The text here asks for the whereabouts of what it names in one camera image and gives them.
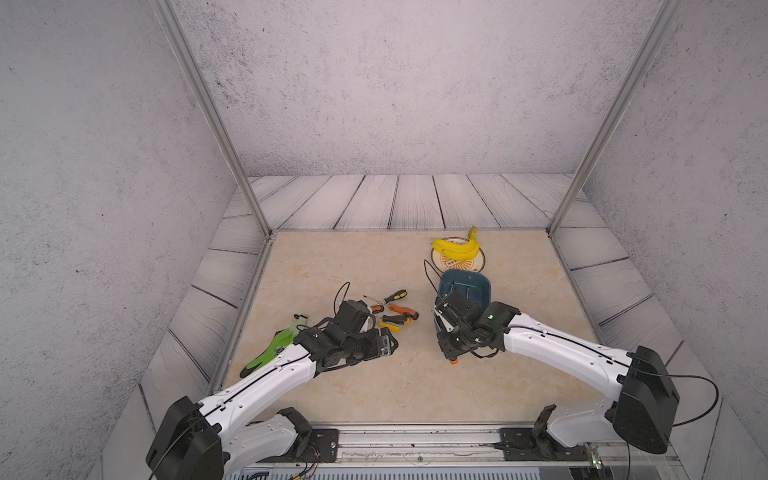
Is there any yellow banana bunch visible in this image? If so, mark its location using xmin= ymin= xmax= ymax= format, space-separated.
xmin=432 ymin=226 xmax=480 ymax=261

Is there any aluminium frame post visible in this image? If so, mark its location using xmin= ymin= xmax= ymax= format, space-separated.
xmin=151 ymin=0 xmax=272 ymax=237
xmin=546 ymin=0 xmax=683 ymax=239

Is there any left aluminium frame post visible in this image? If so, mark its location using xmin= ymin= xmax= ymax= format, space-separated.
xmin=151 ymin=0 xmax=272 ymax=237

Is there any aluminium front rail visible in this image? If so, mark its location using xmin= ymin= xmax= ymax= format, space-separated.
xmin=222 ymin=424 xmax=687 ymax=479

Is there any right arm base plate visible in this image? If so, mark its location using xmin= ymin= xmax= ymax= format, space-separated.
xmin=493 ymin=428 xmax=590 ymax=462

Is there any right aluminium frame post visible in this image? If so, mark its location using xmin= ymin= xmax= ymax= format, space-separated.
xmin=546 ymin=0 xmax=683 ymax=239

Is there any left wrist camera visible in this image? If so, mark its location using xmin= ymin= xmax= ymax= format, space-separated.
xmin=377 ymin=334 xmax=398 ymax=357

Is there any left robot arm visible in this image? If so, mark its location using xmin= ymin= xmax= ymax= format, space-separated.
xmin=146 ymin=300 xmax=398 ymax=479

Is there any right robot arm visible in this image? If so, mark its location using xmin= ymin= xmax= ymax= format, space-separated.
xmin=434 ymin=292 xmax=680 ymax=454

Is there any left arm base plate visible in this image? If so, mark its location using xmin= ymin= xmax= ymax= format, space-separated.
xmin=261 ymin=428 xmax=339 ymax=464

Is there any teal storage box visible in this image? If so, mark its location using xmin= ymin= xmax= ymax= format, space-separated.
xmin=437 ymin=269 xmax=492 ymax=310

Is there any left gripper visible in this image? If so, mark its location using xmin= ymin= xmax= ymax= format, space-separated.
xmin=341 ymin=326 xmax=402 ymax=366

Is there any black yellow small screwdriver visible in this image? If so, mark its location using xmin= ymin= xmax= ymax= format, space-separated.
xmin=365 ymin=289 xmax=408 ymax=305

